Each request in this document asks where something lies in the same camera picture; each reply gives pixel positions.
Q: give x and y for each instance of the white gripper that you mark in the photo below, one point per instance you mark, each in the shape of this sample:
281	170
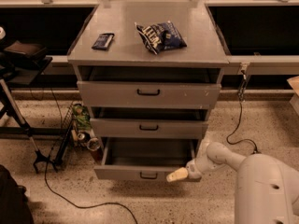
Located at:
193	169

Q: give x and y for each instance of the grey bottom drawer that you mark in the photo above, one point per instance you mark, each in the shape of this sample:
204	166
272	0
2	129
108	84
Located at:
144	159

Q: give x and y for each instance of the grey drawer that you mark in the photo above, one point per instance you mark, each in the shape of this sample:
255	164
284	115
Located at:
144	159
149	122
149	87

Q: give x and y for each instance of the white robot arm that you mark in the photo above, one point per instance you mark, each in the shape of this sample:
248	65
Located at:
266	189

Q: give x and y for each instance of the grey middle drawer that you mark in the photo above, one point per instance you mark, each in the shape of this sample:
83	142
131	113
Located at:
149	122

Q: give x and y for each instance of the grey top drawer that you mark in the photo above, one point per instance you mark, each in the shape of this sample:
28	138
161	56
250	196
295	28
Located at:
149	87

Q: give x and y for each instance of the grey drawer cabinet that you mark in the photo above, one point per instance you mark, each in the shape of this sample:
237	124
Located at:
204	50

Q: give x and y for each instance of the black power adapter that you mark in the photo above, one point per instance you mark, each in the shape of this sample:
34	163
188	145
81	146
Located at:
256	152

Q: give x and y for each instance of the brown glass bottle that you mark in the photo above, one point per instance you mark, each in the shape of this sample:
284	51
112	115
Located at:
95	148

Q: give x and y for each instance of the metal can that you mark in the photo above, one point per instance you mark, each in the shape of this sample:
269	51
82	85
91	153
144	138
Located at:
82	137

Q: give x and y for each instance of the green snack bag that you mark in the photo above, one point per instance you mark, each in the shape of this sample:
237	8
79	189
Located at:
81	118

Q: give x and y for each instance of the blue chip bag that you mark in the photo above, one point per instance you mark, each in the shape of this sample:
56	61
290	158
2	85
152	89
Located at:
161	36

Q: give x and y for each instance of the small dark blue packet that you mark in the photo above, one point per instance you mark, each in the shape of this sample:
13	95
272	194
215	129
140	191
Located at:
103	41

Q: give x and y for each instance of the dark object bottom left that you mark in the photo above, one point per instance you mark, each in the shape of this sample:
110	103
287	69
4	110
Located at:
13	207

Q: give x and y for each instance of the black tripod stand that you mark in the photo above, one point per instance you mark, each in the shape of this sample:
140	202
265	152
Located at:
21	63

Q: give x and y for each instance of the wire basket rack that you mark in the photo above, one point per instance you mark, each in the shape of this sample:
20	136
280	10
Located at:
64	137

